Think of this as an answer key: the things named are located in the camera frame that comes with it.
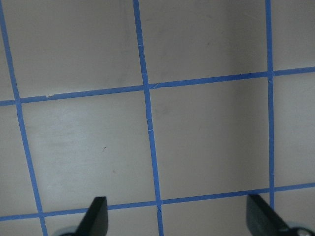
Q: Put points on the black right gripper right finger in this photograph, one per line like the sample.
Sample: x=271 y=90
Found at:
x=262 y=220

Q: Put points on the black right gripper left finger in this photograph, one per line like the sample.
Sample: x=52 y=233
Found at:
x=95 y=221

